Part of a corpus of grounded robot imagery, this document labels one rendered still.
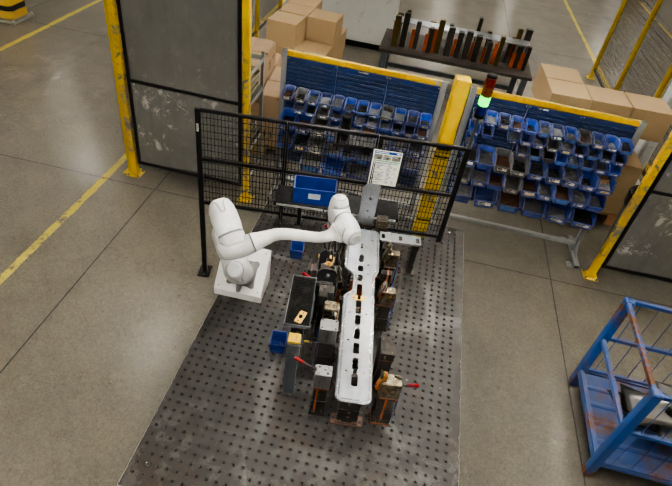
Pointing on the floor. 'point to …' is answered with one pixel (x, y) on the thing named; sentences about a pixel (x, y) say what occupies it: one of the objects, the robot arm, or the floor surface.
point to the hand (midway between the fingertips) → (331, 255)
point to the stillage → (626, 407)
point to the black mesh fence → (298, 171)
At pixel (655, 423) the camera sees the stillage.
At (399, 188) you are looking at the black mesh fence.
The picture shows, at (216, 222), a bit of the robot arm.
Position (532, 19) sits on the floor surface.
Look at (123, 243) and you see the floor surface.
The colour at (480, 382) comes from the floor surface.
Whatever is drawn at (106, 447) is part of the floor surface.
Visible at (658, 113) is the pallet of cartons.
